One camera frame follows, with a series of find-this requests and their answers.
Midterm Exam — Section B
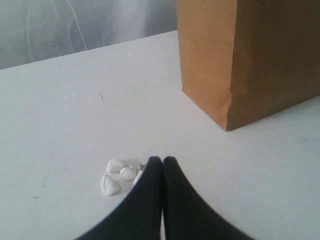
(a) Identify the brown paper shopping bag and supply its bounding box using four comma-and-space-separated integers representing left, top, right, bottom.
176, 0, 320, 131

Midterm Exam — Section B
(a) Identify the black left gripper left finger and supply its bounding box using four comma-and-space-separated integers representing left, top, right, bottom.
78, 156, 163, 240

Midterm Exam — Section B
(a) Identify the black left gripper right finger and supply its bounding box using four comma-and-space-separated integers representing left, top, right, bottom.
162, 156, 252, 240

